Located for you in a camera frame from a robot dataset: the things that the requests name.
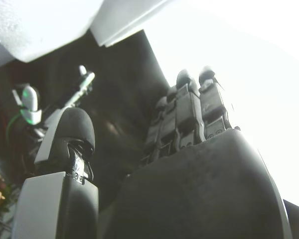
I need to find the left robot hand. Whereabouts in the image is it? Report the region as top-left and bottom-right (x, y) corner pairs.
(11, 66), (294, 239)

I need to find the white styrofoam block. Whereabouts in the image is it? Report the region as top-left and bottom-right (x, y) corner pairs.
(0, 0), (106, 73)

